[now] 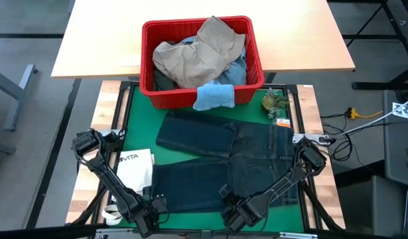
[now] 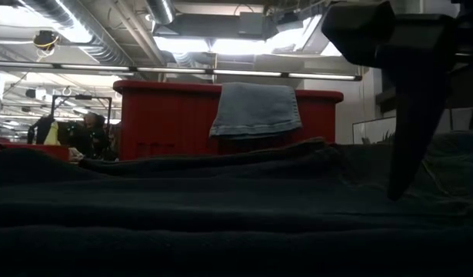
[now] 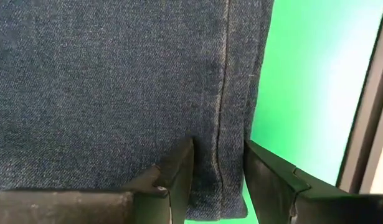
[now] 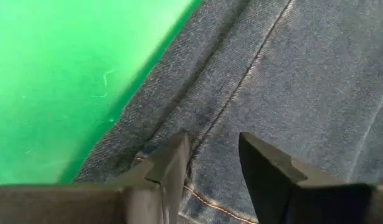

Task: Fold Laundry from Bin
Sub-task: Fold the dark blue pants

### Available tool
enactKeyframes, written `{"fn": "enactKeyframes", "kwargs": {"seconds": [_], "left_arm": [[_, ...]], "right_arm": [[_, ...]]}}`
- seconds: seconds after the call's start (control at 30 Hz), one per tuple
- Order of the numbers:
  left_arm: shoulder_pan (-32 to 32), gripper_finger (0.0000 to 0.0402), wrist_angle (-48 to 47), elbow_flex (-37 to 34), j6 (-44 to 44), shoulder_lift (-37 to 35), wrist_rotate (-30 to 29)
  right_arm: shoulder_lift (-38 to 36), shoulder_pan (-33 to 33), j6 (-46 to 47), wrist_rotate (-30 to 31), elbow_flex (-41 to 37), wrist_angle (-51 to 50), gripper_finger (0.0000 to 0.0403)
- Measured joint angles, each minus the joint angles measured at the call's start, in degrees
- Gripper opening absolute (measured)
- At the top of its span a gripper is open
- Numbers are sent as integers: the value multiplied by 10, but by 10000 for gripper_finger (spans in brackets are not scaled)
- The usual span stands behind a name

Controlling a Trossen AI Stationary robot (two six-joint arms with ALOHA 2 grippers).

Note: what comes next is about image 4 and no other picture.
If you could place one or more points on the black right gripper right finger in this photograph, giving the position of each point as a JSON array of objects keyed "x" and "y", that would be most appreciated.
[{"x": 303, "y": 205}]

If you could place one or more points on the dark blue denim jeans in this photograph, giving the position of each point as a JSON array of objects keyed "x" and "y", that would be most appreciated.
[{"x": 287, "y": 77}]

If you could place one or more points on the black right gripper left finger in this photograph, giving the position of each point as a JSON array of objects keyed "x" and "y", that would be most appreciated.
[{"x": 85, "y": 205}]

